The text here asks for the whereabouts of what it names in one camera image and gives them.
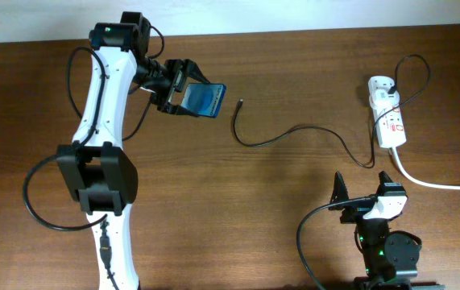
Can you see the white charger adapter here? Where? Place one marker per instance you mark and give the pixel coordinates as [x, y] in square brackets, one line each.
[381, 99]

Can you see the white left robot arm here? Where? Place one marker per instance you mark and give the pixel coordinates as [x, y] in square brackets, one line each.
[96, 170]

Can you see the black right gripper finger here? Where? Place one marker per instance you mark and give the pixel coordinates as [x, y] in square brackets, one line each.
[385, 184]
[340, 192]

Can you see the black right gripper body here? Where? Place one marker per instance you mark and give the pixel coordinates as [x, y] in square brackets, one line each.
[355, 212]

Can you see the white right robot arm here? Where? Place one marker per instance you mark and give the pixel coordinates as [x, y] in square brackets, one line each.
[390, 257]

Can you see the blue Galaxy smartphone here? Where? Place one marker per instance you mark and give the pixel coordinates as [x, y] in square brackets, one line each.
[204, 100]

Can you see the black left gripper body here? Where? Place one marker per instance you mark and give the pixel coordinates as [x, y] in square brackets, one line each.
[176, 70]

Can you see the white power strip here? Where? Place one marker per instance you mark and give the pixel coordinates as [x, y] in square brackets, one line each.
[389, 124]

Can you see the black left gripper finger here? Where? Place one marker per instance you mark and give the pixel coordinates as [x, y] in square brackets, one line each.
[196, 74]
[180, 110]

